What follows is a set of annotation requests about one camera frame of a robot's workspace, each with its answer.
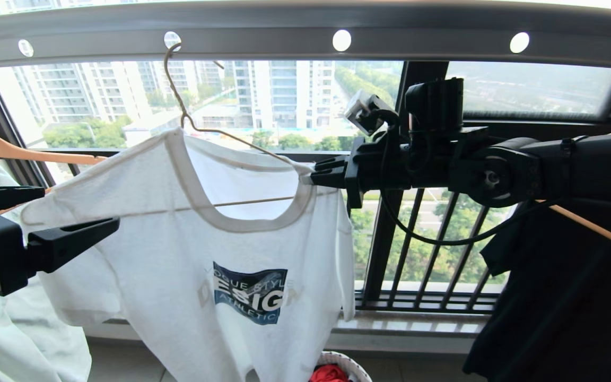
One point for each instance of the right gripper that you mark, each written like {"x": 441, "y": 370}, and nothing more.
{"x": 385, "y": 159}

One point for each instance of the white printed t-shirt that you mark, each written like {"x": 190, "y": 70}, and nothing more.
{"x": 167, "y": 254}

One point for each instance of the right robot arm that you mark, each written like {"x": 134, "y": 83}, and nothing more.
{"x": 592, "y": 164}

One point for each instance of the white garment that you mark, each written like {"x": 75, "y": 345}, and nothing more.
{"x": 19, "y": 339}

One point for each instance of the white laundry basket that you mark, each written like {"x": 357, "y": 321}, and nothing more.
{"x": 357, "y": 366}

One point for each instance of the red garment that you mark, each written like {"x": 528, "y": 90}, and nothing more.
{"x": 329, "y": 374}

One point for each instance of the black garment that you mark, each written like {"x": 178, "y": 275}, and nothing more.
{"x": 549, "y": 318}

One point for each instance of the black balcony railing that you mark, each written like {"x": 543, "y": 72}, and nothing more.
{"x": 417, "y": 305}

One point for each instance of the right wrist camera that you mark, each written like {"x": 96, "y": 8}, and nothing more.
{"x": 361, "y": 109}

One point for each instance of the black window frame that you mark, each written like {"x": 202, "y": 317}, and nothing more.
{"x": 385, "y": 254}

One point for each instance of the grey metal clothes rail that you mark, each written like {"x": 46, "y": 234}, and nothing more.
{"x": 284, "y": 45}

